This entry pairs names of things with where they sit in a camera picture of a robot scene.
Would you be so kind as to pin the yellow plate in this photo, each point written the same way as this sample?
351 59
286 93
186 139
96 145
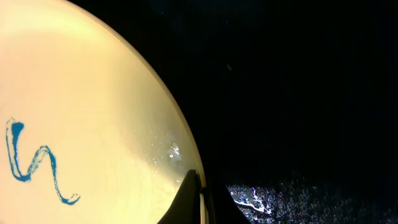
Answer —
89 131

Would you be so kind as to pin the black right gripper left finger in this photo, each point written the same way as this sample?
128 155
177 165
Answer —
185 207

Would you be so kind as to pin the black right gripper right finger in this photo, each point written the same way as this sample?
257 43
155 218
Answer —
220 205

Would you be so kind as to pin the round black tray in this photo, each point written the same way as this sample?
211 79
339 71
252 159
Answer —
298 98

